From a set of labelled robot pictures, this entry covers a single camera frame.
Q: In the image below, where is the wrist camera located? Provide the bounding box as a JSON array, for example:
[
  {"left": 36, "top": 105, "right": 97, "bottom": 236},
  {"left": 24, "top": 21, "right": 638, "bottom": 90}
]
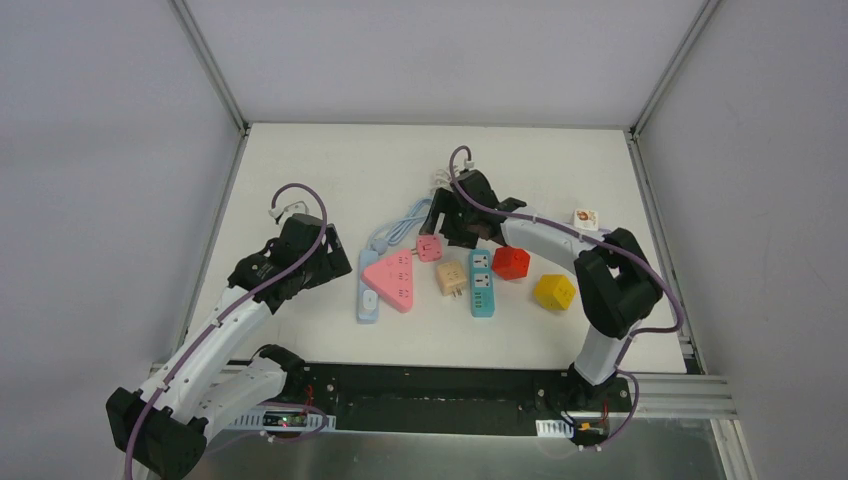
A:
[
  {"left": 454, "top": 159, "right": 475, "bottom": 175},
  {"left": 268, "top": 200, "right": 309, "bottom": 224}
]

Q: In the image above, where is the pink square plug adapter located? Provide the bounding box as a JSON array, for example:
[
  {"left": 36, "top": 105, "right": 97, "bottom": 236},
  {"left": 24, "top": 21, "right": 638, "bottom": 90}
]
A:
[{"left": 414, "top": 234, "right": 443, "bottom": 263}]

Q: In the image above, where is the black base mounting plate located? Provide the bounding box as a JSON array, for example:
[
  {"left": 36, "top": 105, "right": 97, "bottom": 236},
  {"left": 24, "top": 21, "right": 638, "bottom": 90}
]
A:
[{"left": 271, "top": 363, "right": 632, "bottom": 437}]

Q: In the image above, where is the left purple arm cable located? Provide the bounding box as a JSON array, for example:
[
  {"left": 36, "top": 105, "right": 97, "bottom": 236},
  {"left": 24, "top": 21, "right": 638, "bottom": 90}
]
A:
[{"left": 123, "top": 182, "right": 329, "bottom": 480}]

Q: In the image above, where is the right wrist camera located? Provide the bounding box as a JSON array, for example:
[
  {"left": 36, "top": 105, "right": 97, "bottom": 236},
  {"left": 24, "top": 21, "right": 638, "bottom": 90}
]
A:
[{"left": 454, "top": 159, "right": 475, "bottom": 175}]

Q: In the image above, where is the red cube plug adapter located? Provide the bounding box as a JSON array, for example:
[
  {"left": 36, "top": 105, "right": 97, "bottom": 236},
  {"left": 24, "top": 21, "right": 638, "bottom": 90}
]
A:
[{"left": 491, "top": 246, "right": 531, "bottom": 281}]

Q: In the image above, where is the white cube adapter with sticker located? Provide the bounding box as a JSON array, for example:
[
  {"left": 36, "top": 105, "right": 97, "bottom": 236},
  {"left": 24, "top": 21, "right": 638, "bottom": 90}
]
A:
[{"left": 572, "top": 208, "right": 600, "bottom": 231}]

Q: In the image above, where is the white USB charger block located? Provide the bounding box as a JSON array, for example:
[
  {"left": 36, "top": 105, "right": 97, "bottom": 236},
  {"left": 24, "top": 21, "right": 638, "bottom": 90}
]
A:
[{"left": 359, "top": 289, "right": 379, "bottom": 315}]

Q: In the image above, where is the yellow cube plug adapter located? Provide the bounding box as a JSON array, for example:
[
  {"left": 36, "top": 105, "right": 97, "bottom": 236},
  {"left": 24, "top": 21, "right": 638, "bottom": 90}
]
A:
[{"left": 533, "top": 274, "right": 577, "bottom": 311}]

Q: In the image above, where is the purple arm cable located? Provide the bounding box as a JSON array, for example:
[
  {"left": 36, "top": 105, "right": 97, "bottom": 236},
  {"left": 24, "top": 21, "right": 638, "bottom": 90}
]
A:
[
  {"left": 123, "top": 182, "right": 329, "bottom": 480},
  {"left": 449, "top": 145, "right": 685, "bottom": 452}
]

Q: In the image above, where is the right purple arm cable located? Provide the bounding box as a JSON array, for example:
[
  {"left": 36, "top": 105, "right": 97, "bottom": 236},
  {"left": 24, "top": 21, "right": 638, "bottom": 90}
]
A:
[{"left": 449, "top": 145, "right": 685, "bottom": 452}]

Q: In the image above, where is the teal power strip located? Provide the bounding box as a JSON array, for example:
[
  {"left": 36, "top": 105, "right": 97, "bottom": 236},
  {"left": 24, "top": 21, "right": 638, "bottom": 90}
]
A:
[{"left": 469, "top": 249, "right": 495, "bottom": 318}]

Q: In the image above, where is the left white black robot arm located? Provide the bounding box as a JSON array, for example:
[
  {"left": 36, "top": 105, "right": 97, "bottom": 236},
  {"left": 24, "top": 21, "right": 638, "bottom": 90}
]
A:
[{"left": 106, "top": 214, "right": 352, "bottom": 479}]

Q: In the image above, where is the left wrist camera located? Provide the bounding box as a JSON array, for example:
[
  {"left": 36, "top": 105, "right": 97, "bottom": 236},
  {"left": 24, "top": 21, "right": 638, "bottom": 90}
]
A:
[{"left": 268, "top": 200, "right": 309, "bottom": 224}]

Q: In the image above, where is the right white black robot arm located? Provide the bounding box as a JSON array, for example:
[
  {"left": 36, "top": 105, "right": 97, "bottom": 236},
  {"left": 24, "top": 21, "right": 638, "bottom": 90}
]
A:
[{"left": 420, "top": 169, "right": 668, "bottom": 410}]

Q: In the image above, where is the pink triangular plug adapter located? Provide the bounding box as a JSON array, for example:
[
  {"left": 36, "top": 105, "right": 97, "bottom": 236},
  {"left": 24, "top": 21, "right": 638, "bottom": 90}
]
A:
[{"left": 360, "top": 249, "right": 414, "bottom": 313}]

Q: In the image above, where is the light blue coiled cord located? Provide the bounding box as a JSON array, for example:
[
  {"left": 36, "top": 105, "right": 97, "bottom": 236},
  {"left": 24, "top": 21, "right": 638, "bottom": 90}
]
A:
[{"left": 366, "top": 197, "right": 435, "bottom": 256}]

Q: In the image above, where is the light blue power strip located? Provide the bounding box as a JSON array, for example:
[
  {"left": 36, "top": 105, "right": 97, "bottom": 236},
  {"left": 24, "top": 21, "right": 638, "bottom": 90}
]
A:
[{"left": 356, "top": 249, "right": 379, "bottom": 324}]

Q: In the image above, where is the beige wooden cube adapter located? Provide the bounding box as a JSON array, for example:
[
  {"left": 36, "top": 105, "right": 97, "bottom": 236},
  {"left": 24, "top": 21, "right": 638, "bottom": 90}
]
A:
[{"left": 436, "top": 260, "right": 468, "bottom": 297}]

